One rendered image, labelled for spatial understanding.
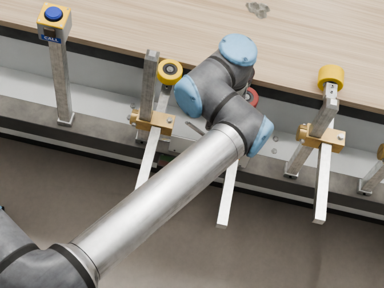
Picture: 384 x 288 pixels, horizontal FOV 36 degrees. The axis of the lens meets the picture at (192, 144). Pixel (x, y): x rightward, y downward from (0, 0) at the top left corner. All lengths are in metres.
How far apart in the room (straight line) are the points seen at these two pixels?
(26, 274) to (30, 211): 1.62
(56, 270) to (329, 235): 1.88
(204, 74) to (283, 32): 0.77
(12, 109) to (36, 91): 0.16
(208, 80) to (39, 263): 0.55
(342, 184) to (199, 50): 0.65
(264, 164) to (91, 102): 0.65
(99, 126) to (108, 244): 0.97
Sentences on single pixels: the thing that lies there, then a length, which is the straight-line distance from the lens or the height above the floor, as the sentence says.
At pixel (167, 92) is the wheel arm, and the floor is 0.83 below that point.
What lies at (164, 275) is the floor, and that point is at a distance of 2.50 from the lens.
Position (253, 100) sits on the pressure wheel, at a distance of 1.82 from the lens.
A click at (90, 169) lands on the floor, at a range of 2.66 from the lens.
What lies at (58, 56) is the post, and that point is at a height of 1.07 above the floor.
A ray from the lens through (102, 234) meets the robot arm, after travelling 1.04.
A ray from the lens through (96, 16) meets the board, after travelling 1.97.
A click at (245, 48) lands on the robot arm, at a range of 1.35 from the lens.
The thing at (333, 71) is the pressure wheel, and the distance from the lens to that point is 1.88.
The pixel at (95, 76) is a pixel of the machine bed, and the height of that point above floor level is 0.69.
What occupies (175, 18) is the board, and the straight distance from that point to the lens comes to 1.98.
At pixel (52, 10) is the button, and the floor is 1.23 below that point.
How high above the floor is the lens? 2.39
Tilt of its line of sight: 60 degrees down
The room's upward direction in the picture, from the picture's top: 15 degrees clockwise
